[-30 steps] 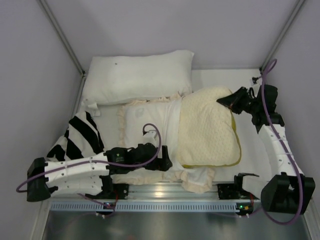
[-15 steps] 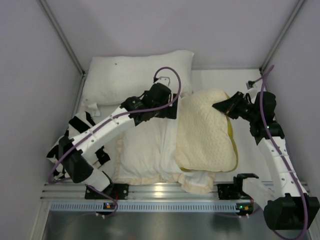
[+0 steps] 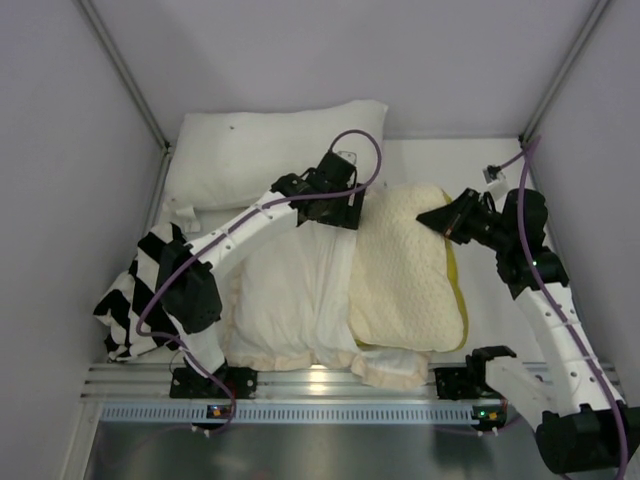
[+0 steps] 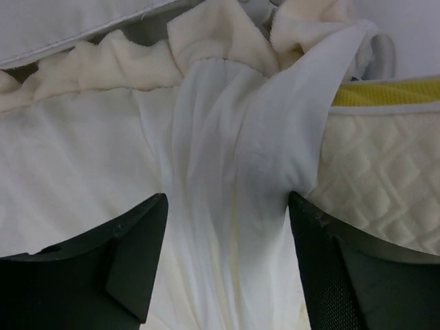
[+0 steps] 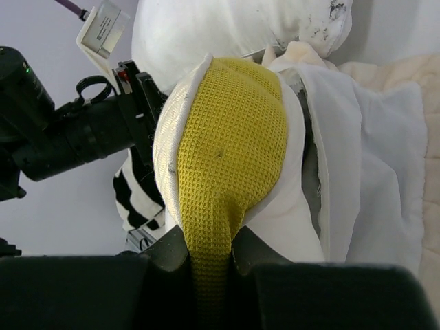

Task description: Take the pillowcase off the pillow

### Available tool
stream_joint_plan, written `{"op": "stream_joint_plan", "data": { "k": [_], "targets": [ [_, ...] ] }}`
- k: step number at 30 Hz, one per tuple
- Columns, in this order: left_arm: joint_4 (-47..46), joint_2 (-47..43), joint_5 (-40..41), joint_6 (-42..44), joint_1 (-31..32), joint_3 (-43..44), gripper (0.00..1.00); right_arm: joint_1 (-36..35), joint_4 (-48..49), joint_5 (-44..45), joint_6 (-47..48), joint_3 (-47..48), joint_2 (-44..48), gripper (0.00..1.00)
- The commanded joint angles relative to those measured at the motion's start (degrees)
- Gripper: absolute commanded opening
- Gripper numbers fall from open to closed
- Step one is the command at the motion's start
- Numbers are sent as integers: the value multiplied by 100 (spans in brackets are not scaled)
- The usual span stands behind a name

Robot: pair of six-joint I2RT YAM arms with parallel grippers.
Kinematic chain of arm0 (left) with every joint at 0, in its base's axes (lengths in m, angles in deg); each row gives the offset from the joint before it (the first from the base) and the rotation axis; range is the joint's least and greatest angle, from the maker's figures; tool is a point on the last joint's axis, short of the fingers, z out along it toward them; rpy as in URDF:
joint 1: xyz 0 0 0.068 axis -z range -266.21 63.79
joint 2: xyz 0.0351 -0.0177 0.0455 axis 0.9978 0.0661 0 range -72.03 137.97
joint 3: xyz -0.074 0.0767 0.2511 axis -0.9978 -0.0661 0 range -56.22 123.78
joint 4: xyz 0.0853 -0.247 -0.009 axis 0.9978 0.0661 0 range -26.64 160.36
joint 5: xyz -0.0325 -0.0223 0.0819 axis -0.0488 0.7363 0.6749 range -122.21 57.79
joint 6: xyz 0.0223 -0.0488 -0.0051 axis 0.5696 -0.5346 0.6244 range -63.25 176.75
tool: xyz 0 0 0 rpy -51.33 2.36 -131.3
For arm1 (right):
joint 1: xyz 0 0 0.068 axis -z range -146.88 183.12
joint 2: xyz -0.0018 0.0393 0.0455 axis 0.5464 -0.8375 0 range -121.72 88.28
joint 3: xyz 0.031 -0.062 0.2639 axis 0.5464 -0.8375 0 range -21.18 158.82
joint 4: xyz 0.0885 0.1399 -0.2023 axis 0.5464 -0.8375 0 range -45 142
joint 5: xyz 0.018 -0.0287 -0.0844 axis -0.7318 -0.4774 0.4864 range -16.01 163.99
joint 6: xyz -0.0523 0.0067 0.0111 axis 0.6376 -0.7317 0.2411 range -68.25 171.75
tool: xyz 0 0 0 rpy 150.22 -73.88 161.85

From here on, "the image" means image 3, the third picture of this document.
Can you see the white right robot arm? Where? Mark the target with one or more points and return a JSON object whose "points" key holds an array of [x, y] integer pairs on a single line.
{"points": [[581, 422]]}

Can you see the black white striped cloth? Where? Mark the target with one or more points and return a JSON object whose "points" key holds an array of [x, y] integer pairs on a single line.
{"points": [[127, 297]]}

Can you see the right corner aluminium post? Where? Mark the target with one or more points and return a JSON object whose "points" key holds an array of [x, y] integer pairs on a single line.
{"points": [[568, 62]]}

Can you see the left corner aluminium post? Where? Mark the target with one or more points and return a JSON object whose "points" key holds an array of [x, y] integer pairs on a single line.
{"points": [[103, 36]]}

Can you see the white plain pillow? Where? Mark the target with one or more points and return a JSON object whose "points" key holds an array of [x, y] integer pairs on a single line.
{"points": [[225, 161]]}

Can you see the corner aluminium post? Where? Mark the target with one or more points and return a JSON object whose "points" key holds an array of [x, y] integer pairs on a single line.
{"points": [[103, 36], [568, 62]]}

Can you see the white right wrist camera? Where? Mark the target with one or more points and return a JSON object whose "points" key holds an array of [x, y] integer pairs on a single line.
{"points": [[497, 183]]}

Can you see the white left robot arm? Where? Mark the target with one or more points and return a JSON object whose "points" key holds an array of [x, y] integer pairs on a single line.
{"points": [[188, 273]]}

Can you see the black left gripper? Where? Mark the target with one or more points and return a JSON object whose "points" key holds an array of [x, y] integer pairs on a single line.
{"points": [[342, 211]]}

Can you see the grey plush cream-frilled pillowcase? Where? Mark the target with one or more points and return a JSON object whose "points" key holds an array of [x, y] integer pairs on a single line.
{"points": [[288, 310]]}

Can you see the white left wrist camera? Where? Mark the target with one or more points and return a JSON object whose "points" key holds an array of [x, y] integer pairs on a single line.
{"points": [[348, 156]]}

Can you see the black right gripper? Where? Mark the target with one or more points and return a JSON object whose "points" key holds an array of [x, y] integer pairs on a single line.
{"points": [[465, 220]]}

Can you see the cream yellow-edged pillow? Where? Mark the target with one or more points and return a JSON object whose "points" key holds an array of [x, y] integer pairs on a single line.
{"points": [[404, 289]]}

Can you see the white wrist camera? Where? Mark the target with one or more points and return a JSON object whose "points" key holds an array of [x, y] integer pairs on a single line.
{"points": [[348, 156], [497, 183]]}

